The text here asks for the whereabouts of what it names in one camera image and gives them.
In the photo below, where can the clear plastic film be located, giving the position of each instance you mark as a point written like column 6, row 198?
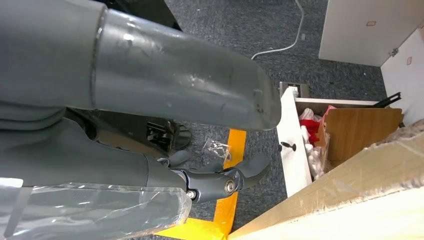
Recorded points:
column 99, row 212

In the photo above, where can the white plastic bag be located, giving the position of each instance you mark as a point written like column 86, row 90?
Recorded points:
column 314, row 159

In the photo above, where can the black drawer knob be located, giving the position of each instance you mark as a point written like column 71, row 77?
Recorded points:
column 287, row 146

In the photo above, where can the red plastic bag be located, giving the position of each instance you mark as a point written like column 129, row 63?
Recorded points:
column 311, row 127

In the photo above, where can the small plastic bag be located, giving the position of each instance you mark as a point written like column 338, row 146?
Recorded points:
column 217, row 149

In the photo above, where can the yellow floor tape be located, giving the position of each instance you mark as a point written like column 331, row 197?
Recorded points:
column 230, row 198

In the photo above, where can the white cupboard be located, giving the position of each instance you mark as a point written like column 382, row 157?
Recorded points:
column 357, row 39

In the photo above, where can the black metal bracket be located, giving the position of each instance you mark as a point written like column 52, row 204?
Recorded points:
column 389, row 99

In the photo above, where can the metal hinge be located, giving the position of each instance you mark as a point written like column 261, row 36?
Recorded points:
column 394, row 52

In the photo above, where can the white drawer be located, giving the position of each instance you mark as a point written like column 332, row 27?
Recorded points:
column 293, row 172

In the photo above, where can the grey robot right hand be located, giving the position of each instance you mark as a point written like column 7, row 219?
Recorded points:
column 182, row 76

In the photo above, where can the grey floor socket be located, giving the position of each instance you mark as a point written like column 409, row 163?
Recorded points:
column 303, row 90

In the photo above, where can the brown wooden board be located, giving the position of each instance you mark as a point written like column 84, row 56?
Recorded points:
column 361, row 132

